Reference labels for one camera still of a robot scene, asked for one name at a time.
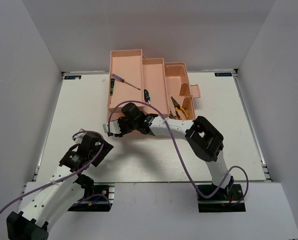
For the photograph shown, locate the green stubby screwdriver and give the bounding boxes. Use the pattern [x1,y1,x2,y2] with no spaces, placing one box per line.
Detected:
[144,89,151,105]

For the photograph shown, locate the pink plastic toolbox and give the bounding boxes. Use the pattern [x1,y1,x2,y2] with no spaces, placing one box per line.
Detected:
[106,49,202,136]

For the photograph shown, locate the green black tester screwdriver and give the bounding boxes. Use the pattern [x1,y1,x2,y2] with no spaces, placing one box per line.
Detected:
[110,78,115,96]

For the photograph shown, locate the yellow black long-nose pliers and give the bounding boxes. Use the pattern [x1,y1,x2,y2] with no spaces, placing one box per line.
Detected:
[171,97,189,120]

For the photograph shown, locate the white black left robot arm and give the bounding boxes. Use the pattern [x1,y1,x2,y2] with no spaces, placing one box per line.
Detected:
[7,131,113,240]

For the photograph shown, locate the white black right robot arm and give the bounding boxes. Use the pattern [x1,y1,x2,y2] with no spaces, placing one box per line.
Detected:
[104,100,234,200]

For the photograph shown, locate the blue table label left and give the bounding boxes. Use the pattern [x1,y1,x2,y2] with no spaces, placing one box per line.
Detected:
[64,75,82,80]

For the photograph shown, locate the blue table label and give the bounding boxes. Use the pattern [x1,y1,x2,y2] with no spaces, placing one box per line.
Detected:
[214,72,232,77]
[64,75,82,80]

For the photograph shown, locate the blue table label right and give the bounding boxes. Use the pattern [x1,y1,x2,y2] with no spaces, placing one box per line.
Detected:
[214,72,232,77]

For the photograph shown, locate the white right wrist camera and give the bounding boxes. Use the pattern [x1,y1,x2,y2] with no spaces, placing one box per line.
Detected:
[103,120,121,134]

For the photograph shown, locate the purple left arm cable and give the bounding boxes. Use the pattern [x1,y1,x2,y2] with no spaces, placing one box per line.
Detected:
[0,129,113,240]

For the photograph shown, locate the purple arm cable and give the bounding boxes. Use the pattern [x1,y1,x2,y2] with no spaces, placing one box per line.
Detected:
[0,129,113,240]
[107,100,249,206]

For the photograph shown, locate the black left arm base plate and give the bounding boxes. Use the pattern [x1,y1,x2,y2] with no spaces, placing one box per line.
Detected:
[68,184,115,213]

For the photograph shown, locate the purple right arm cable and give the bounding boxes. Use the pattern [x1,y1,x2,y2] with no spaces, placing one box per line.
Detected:
[107,100,249,206]

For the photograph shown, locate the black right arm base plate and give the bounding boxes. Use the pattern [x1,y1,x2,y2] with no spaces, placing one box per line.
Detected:
[197,184,246,213]

